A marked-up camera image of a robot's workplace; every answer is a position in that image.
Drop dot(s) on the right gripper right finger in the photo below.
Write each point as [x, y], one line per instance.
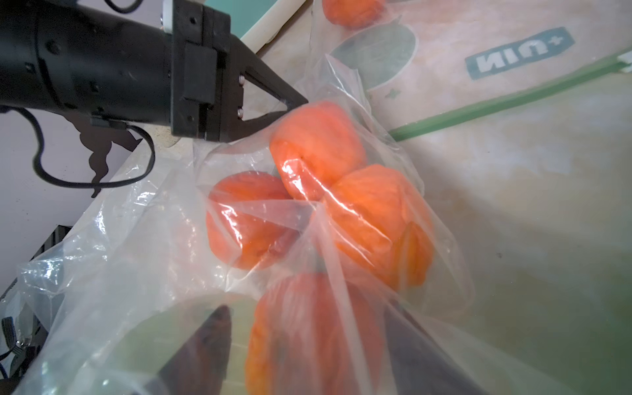
[419, 364]

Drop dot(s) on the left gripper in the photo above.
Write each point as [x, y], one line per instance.
[212, 75]

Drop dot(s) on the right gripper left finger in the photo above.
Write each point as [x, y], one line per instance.
[187, 348]

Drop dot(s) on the green-zip bag of oranges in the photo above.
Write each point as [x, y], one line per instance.
[470, 160]

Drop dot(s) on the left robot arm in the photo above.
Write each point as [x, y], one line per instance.
[60, 56]

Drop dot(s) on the mint green toaster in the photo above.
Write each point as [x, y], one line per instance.
[256, 22]

